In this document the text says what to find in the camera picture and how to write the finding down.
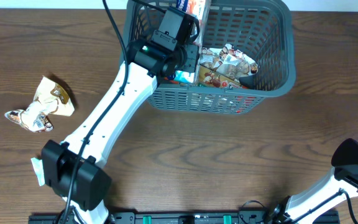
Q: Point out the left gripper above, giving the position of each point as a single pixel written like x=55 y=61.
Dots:
x=192 y=65

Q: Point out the cream snack bag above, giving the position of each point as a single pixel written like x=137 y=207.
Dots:
x=210 y=58
x=235 y=64
x=49 y=98

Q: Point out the red orange pasta package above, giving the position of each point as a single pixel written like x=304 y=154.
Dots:
x=205 y=77

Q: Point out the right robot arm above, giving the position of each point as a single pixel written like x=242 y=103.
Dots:
x=338 y=185

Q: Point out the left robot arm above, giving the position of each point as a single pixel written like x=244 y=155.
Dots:
x=74 y=167

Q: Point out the grey plastic lattice basket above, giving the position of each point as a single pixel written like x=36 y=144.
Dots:
x=260 y=29

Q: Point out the crumpled cream snack bag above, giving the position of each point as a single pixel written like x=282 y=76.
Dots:
x=49 y=98

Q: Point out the white light-blue small packet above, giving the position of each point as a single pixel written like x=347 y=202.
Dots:
x=39 y=170

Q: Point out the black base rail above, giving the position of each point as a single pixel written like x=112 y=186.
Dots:
x=240 y=217

